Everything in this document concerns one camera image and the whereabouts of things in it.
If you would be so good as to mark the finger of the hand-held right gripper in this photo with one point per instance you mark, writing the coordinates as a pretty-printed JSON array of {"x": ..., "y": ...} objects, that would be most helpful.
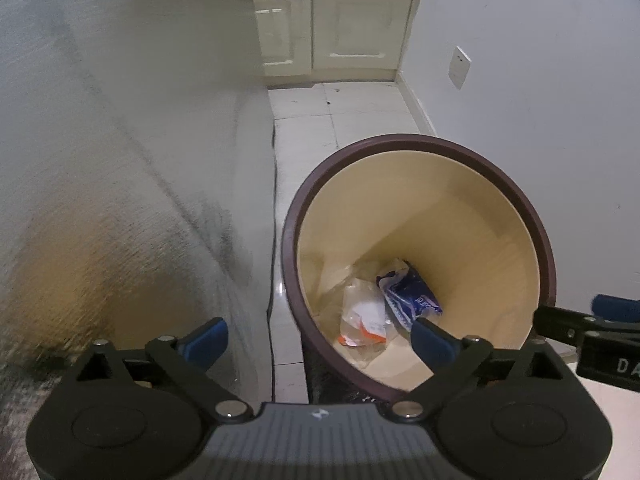
[
  {"x": 560, "y": 324},
  {"x": 617, "y": 307}
]

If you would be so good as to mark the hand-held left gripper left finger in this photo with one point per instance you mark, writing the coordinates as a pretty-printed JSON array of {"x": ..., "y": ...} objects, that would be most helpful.
[{"x": 207, "y": 341}]

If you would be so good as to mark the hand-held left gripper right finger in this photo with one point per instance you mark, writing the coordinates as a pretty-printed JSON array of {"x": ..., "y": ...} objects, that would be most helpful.
[{"x": 432, "y": 344}]

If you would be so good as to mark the brown rimmed cream trash bin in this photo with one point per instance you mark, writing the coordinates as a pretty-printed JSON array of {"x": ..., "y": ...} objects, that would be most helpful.
[{"x": 425, "y": 210}]

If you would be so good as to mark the blue snack packet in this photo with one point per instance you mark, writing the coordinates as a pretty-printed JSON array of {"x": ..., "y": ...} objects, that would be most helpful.
[{"x": 407, "y": 295}]

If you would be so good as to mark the clear wrapper with orange print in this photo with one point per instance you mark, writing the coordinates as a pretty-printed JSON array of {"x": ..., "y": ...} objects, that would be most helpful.
[{"x": 362, "y": 317}]

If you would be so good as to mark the silver textured counter side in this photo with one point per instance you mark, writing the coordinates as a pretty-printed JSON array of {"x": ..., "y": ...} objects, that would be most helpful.
[{"x": 115, "y": 160}]

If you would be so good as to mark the narrow cream cabinet door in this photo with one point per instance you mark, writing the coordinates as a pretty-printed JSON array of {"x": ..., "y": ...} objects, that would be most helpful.
[{"x": 282, "y": 32}]

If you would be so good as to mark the cream kitchen cabinet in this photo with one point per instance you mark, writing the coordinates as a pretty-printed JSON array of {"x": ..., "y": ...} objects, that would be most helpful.
[{"x": 345, "y": 30}]

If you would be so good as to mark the wide cream cabinet door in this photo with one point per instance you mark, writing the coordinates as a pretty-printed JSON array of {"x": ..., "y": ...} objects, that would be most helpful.
[{"x": 362, "y": 25}]

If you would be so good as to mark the white wall socket plate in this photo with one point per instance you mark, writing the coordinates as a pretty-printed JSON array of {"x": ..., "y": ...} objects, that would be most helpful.
[{"x": 459, "y": 67}]

